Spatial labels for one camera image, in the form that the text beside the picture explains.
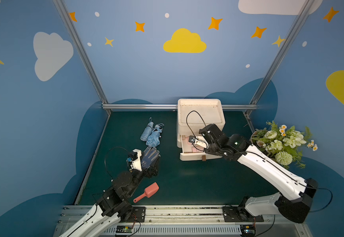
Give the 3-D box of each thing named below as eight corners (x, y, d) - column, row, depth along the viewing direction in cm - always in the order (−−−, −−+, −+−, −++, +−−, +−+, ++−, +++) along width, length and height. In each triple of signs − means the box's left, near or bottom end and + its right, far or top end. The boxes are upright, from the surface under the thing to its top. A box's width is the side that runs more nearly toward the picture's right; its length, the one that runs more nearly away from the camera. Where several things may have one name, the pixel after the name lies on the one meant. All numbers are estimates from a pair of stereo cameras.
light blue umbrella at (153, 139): (147, 146, 103) (146, 142, 98) (156, 124, 115) (155, 120, 111) (157, 149, 101) (157, 144, 97) (165, 126, 114) (165, 122, 110)
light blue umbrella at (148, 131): (140, 140, 104) (139, 137, 102) (150, 119, 117) (149, 117, 114) (148, 141, 103) (147, 139, 101) (156, 121, 116) (156, 118, 113)
